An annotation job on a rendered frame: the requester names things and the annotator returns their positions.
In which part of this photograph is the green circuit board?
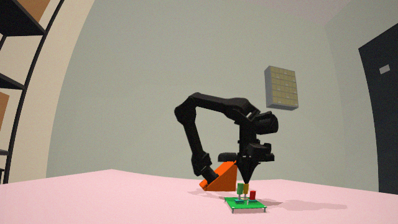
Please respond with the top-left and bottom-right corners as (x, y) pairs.
(224, 183), (267, 214)

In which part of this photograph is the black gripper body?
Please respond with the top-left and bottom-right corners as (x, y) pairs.
(218, 135), (275, 163)

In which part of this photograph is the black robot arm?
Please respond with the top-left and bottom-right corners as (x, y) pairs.
(174, 92), (279, 185)

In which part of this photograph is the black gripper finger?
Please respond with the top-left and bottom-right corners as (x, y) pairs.
(248, 162), (261, 183)
(234, 162), (250, 184)

